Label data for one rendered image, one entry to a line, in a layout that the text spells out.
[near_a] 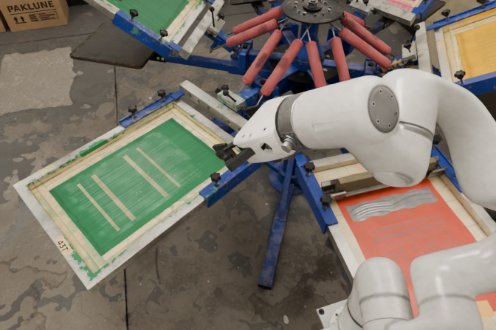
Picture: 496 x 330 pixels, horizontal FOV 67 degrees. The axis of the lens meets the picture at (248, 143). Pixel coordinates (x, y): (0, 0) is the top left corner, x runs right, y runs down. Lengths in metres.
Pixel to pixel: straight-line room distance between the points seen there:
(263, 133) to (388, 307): 0.43
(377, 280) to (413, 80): 0.45
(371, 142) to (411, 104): 0.08
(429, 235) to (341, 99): 1.16
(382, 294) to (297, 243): 1.71
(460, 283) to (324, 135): 0.44
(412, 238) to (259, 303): 1.10
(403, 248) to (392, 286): 0.66
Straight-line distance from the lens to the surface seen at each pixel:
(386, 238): 1.46
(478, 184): 0.56
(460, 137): 0.57
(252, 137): 0.51
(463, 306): 0.76
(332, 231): 1.38
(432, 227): 1.55
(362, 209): 1.50
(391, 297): 0.79
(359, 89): 0.40
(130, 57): 2.30
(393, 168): 0.45
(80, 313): 2.46
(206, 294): 2.33
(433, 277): 0.77
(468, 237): 1.58
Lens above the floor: 2.15
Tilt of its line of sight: 46 degrees down
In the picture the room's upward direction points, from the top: straight up
